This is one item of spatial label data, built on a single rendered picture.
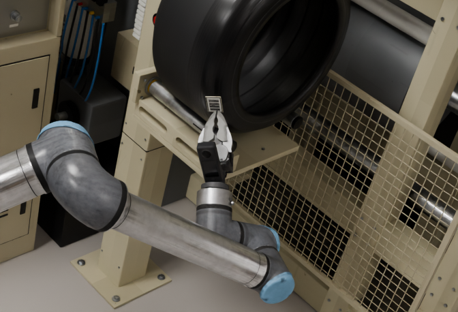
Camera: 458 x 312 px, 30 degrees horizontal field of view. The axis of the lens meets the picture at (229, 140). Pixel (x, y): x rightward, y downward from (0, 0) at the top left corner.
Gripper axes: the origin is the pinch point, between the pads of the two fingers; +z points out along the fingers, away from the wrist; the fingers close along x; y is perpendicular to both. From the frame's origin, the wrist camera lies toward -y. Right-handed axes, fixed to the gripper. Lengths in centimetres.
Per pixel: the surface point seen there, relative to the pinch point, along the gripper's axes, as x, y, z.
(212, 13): 2.0, -18.7, 19.1
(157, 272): -42, 103, -21
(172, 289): -35, 102, -28
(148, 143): -31, 45, 9
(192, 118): -10.4, 16.6, 5.7
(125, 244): -47, 77, -17
